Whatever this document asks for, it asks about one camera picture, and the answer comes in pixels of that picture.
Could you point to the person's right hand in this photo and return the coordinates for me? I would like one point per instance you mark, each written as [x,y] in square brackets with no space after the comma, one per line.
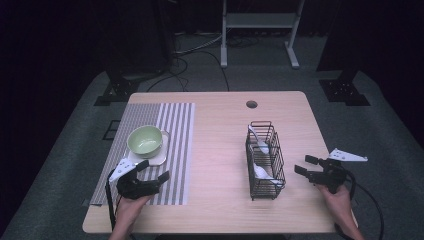
[340,203]

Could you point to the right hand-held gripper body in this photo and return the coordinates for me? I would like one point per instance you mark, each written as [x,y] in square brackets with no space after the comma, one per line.
[331,175]

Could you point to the person's left hand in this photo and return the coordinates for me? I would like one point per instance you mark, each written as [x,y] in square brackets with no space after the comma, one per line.
[128,210]

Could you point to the black floor outlet frame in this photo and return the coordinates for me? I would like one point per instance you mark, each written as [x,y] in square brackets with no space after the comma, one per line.
[111,130]

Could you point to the white metal stand frame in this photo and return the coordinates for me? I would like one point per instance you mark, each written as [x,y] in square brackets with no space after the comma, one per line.
[260,20]

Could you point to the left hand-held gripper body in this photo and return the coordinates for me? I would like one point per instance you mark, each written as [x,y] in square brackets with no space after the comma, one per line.
[135,188]

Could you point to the green bowl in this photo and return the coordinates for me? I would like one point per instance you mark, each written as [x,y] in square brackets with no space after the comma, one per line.
[145,141]

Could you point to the white spoon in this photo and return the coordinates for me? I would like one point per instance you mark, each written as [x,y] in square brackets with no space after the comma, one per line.
[260,172]
[263,146]

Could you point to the black stand base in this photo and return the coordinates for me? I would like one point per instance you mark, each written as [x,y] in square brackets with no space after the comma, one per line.
[345,91]
[116,91]

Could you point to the grey striped placemat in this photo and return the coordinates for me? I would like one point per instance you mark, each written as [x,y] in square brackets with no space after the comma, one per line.
[180,133]

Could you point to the white square coaster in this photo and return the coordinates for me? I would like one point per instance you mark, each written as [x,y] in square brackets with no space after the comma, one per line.
[160,156]

